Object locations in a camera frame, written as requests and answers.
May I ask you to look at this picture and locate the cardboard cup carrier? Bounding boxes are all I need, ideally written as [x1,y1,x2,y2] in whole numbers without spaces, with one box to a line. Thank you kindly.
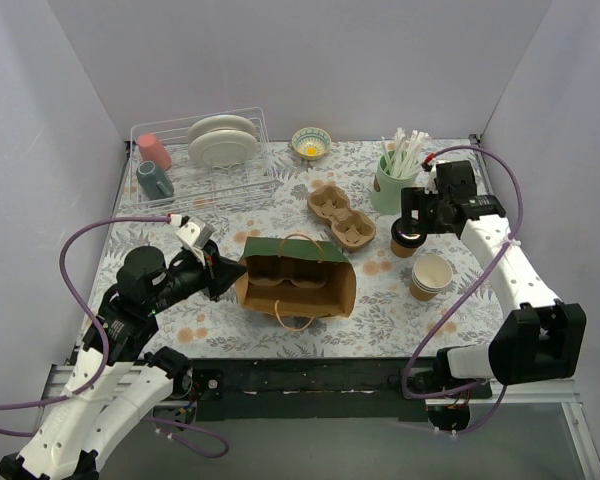
[246,256,328,289]

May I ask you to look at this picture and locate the black cup lid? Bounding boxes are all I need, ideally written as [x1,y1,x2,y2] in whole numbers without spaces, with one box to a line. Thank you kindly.
[391,219,427,249]

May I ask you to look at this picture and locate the green paper bag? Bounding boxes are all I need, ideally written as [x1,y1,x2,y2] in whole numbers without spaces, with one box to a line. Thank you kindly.
[235,233,357,332]

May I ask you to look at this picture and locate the brown paper coffee cup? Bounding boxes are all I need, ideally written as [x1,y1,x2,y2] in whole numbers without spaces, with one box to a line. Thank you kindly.
[391,238,422,258]

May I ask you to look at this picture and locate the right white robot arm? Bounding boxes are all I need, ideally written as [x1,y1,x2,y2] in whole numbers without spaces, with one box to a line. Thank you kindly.
[391,161,586,398]

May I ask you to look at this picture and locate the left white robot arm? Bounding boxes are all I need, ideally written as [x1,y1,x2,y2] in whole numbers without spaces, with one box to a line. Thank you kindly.
[0,241,246,479]

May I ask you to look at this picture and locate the green straw holder cup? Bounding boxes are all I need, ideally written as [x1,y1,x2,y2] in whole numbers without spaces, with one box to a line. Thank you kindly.
[371,156,419,215]

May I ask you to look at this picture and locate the stacked brown paper cups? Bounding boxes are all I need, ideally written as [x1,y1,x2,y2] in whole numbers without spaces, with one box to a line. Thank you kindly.
[409,254,453,301]

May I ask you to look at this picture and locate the stacked cardboard cup carriers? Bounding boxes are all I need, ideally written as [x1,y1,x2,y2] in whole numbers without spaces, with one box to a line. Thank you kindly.
[307,184,376,252]

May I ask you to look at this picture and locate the floral table mat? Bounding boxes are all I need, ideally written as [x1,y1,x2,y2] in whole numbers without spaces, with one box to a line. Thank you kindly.
[77,138,524,359]

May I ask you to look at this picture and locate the grey-green mug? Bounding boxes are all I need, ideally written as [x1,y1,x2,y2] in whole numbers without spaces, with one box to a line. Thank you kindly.
[136,161,174,200]

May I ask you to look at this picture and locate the front white plate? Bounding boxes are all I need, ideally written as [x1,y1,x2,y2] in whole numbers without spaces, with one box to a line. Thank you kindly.
[188,130,258,167]

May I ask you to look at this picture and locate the white plate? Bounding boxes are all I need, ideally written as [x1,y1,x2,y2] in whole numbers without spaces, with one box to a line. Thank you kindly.
[187,114,257,143]
[188,130,258,167]

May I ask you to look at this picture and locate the pink cup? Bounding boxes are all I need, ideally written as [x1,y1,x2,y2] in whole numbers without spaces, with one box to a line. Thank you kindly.
[136,133,172,170]

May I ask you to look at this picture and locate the patterned small bowl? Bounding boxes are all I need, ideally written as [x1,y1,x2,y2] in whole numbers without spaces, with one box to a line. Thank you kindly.
[291,127,332,161]

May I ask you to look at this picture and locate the rear white plate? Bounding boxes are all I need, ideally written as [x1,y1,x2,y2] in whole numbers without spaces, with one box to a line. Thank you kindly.
[187,114,257,143]

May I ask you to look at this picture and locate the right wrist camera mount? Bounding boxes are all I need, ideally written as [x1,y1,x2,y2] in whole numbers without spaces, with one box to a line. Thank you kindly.
[421,153,438,195]

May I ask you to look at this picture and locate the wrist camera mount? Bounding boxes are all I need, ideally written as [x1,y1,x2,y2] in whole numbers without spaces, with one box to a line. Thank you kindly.
[168,213,215,266]
[421,153,438,195]

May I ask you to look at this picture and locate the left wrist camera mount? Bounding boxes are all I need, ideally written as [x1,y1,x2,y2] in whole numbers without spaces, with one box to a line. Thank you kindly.
[168,213,215,266]

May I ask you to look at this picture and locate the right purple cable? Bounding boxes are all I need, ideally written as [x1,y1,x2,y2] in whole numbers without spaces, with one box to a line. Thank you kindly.
[401,146,525,434]

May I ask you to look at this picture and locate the purple cable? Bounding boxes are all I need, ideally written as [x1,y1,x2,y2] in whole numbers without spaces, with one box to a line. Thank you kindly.
[0,214,229,458]
[401,146,525,434]

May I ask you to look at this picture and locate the white wire dish rack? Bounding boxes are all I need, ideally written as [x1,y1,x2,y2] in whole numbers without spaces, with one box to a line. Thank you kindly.
[121,107,277,214]

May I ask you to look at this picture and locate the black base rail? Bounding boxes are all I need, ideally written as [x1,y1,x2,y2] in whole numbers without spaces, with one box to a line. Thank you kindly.
[64,355,491,424]

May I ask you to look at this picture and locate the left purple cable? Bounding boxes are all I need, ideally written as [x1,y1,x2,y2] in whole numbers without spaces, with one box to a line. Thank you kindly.
[0,214,229,458]

